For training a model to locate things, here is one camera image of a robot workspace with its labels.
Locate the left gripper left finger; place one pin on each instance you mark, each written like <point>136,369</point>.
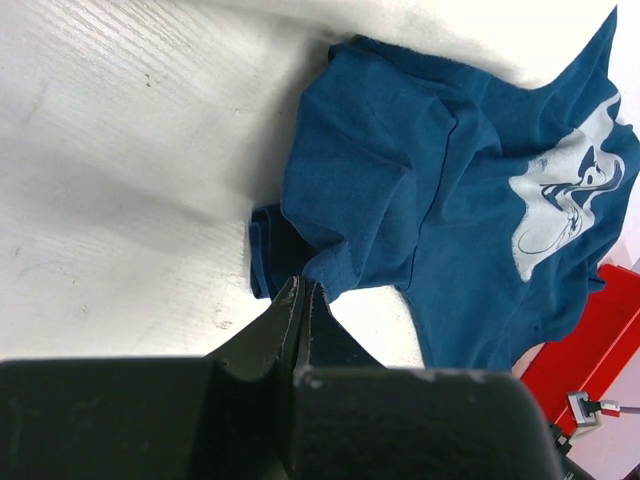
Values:
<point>217,416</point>

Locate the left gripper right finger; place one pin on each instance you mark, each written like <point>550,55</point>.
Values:
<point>356,419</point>

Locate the blue printed t-shirt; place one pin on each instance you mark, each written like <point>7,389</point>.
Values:
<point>488,206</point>

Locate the red plastic bin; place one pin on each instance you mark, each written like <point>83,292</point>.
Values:
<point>592,357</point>

